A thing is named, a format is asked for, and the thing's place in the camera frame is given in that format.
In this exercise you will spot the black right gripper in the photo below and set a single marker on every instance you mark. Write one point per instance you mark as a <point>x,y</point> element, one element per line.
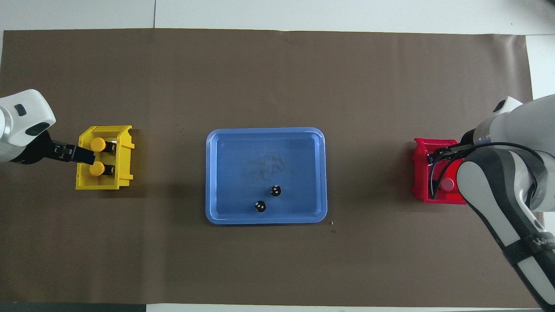
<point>468,139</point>

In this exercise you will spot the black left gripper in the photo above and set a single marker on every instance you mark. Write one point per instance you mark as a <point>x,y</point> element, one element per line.
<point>34,151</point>

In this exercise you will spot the yellow push button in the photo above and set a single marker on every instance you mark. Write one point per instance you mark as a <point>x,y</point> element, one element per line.
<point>98,144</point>
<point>98,170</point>

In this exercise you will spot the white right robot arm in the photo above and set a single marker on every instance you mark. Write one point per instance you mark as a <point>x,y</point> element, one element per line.
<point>498,190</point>

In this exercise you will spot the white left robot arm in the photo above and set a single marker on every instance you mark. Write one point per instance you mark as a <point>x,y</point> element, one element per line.
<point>21,112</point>

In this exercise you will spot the blue plastic tray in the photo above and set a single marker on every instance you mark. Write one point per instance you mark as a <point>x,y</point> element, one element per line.
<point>243,173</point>

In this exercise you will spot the red plastic bin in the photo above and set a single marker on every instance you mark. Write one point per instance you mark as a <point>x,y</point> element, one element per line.
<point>418,173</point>

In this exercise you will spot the yellow plastic bin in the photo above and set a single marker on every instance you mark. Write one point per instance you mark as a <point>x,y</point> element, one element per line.
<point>125,160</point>

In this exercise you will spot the small black cylinder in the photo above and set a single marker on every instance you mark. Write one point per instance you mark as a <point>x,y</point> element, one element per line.
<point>260,206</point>
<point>275,190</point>

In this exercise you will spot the brown paper mat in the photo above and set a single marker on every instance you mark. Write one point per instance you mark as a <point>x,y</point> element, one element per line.
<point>277,65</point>

